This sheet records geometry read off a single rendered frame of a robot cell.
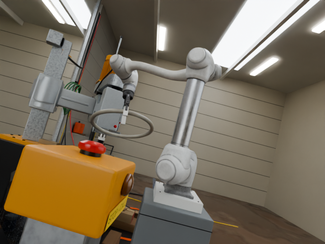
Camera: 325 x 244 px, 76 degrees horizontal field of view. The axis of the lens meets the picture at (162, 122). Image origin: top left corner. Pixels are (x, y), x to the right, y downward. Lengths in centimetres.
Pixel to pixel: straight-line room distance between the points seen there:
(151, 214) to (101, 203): 96
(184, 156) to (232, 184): 665
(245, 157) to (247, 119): 130
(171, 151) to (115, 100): 125
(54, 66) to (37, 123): 71
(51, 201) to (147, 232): 99
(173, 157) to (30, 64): 790
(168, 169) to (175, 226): 33
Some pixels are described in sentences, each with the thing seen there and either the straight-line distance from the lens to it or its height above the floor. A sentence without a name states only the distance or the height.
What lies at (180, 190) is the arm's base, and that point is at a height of 88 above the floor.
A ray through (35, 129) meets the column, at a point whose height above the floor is 92.
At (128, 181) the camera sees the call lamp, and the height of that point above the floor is 106.
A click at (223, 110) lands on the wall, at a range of 759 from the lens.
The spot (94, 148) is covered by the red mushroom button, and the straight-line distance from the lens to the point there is 30.
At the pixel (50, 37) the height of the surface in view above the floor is 197.
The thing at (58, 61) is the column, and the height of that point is 176.
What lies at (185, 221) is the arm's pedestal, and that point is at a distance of 124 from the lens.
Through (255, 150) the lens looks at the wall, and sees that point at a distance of 793.
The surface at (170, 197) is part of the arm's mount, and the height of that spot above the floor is 84.
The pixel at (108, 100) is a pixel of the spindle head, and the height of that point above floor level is 141.
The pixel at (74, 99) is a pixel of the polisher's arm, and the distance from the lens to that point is 284.
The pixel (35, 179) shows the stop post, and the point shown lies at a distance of 29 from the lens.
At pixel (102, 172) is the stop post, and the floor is 107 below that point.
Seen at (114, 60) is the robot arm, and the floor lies 156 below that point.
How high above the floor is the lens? 112
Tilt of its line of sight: 6 degrees up
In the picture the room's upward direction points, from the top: 15 degrees clockwise
